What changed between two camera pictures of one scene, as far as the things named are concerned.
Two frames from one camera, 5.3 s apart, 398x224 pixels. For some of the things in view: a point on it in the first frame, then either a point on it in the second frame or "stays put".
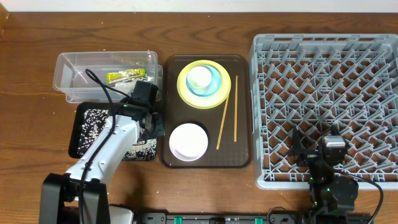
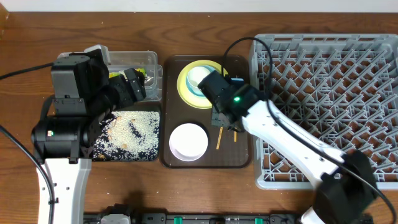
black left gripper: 160,131 → 120,86
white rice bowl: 188,142 stays put
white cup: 199,76 stays put
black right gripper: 310,155 → 218,117
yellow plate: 204,102 stays put
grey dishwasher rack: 312,81 stays put
